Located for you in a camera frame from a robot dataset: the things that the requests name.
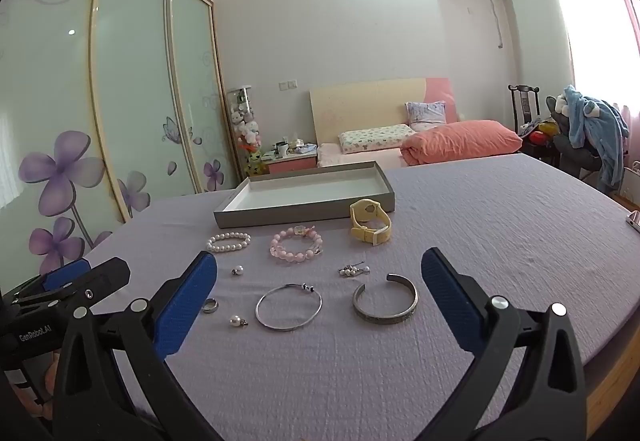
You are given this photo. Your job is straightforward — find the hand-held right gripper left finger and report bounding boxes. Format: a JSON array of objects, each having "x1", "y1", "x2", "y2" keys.
[{"x1": 52, "y1": 251, "x2": 223, "y2": 441}]

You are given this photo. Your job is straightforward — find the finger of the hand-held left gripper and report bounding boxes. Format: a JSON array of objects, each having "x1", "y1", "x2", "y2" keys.
[
  {"x1": 30, "y1": 258, "x2": 93, "y2": 294},
  {"x1": 10, "y1": 257, "x2": 132, "y2": 318}
]

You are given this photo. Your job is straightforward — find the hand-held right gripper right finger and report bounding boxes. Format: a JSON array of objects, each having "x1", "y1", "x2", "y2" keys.
[{"x1": 420, "y1": 248, "x2": 588, "y2": 441}]

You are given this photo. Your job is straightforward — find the silver pearl drop earrings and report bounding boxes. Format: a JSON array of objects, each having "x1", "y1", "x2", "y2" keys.
[{"x1": 338, "y1": 261, "x2": 372, "y2": 278}]

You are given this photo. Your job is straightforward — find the pink bead bracelet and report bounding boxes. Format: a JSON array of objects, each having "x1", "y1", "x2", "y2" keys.
[{"x1": 270, "y1": 227, "x2": 323, "y2": 263}]

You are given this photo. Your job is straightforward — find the thin silver bangle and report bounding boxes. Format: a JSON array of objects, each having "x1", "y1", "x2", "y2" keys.
[{"x1": 255, "y1": 283, "x2": 323, "y2": 333}]

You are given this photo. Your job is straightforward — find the grey shallow tray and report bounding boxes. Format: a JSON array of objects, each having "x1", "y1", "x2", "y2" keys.
[{"x1": 214, "y1": 161, "x2": 396, "y2": 229}]

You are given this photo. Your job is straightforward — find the person's left hand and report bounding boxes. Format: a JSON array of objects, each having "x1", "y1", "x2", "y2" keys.
[{"x1": 10, "y1": 352, "x2": 60, "y2": 414}]

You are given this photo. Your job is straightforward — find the yellow tape dispenser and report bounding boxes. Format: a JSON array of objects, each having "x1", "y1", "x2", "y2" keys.
[{"x1": 349, "y1": 198, "x2": 392, "y2": 246}]

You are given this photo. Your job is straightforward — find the yellow green plush toy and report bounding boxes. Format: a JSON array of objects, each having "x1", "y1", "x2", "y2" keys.
[{"x1": 245, "y1": 146, "x2": 266, "y2": 176}]

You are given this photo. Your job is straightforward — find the orange pillow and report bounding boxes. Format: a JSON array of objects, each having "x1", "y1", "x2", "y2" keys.
[{"x1": 400, "y1": 119, "x2": 523, "y2": 166}]

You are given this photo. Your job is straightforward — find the pink nightstand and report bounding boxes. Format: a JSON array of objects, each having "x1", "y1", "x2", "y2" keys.
[{"x1": 262, "y1": 148, "x2": 319, "y2": 176}]

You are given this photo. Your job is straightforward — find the white patterned pillow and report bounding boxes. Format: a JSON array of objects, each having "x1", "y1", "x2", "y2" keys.
[{"x1": 338, "y1": 123, "x2": 417, "y2": 156}]

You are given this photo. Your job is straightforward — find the purple print pillow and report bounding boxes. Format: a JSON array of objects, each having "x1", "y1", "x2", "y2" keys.
[{"x1": 405, "y1": 101, "x2": 447, "y2": 132}]

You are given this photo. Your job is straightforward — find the pink mattress sheet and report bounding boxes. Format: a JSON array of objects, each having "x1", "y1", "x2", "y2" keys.
[{"x1": 316, "y1": 143, "x2": 406, "y2": 169}]

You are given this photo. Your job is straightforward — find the plush toy display tube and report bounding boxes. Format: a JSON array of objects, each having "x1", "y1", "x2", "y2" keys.
[{"x1": 227, "y1": 85, "x2": 263, "y2": 176}]

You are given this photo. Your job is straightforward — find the grey office chair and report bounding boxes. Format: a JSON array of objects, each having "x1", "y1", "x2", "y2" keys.
[{"x1": 545, "y1": 96, "x2": 608, "y2": 172}]

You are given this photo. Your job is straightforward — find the floral glass sliding wardrobe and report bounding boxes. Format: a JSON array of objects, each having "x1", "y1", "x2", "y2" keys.
[{"x1": 0, "y1": 0, "x2": 241, "y2": 292}]

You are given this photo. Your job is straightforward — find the dark wooden chair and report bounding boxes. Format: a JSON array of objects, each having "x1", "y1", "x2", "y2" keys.
[{"x1": 507, "y1": 84, "x2": 566, "y2": 162}]

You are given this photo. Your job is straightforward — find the cream pink bed headboard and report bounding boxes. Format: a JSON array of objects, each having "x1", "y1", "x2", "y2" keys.
[{"x1": 309, "y1": 77, "x2": 458, "y2": 146}]

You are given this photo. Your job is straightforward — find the blue fleece garment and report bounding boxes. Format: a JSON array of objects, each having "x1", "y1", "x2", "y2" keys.
[{"x1": 555, "y1": 85, "x2": 630, "y2": 194}]

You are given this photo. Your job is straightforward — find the white air conditioner pipe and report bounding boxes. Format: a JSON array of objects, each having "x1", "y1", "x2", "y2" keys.
[{"x1": 492, "y1": 0, "x2": 511, "y2": 49}]

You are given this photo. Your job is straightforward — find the white pearl bracelet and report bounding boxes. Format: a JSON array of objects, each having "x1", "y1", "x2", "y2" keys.
[{"x1": 206, "y1": 232, "x2": 252, "y2": 254}]

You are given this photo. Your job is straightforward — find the wooden bed frame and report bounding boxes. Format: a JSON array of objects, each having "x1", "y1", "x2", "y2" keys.
[{"x1": 585, "y1": 311, "x2": 640, "y2": 422}]

